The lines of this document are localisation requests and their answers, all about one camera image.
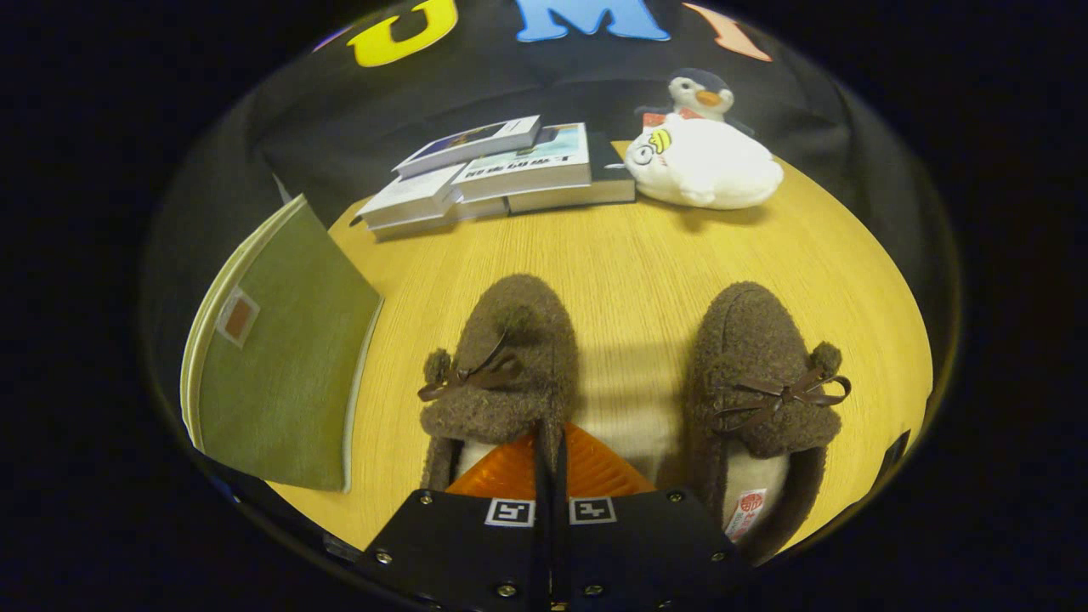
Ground plain white book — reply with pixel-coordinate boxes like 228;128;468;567
353;163;508;241

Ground white plush toy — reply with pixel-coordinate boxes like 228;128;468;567
625;113;785;211

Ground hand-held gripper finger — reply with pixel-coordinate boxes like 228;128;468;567
355;429;553;612
552;422;755;612

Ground black book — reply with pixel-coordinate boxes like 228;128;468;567
507;132;637;213

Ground book with pale blue cover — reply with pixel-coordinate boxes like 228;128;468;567
450;122;592;203

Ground brown fuzzy shoe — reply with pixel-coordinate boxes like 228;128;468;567
671;280;853;566
416;272;581;494

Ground penguin plush toy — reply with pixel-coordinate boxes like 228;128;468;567
635;68;756;137

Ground green fabric storage box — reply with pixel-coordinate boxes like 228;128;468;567
180;194;385;494

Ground black backdrop cloth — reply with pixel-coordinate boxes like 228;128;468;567
140;0;966;477

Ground white book with dark photo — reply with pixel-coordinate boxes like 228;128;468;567
393;116;542;179

